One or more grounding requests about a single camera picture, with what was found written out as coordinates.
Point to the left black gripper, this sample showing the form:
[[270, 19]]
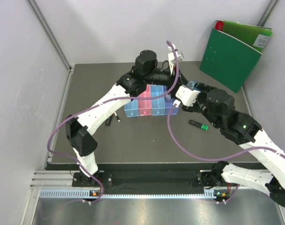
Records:
[[181, 80]]

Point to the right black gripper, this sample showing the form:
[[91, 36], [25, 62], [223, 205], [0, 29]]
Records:
[[201, 86]]

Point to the green black highlighter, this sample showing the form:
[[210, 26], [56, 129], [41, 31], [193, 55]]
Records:
[[198, 125]]

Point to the blue round tub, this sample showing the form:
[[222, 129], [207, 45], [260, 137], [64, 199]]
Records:
[[192, 85]]

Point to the light blue drawer bin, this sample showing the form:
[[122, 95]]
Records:
[[131, 109]]

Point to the green ring binder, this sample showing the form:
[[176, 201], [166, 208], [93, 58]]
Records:
[[227, 59]]

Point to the orange black highlighter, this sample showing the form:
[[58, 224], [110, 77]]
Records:
[[108, 121]]

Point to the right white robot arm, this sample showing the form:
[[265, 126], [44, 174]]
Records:
[[217, 106]]

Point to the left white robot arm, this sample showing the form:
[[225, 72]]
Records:
[[145, 82]]

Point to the pink drawer bin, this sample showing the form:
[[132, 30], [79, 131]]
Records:
[[145, 106]]

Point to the light green folder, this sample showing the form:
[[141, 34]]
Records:
[[254, 36]]

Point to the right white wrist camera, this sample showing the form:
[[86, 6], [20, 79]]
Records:
[[185, 96]]

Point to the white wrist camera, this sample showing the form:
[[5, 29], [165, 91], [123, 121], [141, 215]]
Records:
[[185, 96], [172, 58]]

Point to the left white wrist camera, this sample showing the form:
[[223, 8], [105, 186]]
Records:
[[172, 58]]

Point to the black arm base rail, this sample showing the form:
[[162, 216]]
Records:
[[151, 178]]

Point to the grey slotted cable duct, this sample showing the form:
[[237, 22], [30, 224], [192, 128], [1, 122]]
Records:
[[93, 194]]

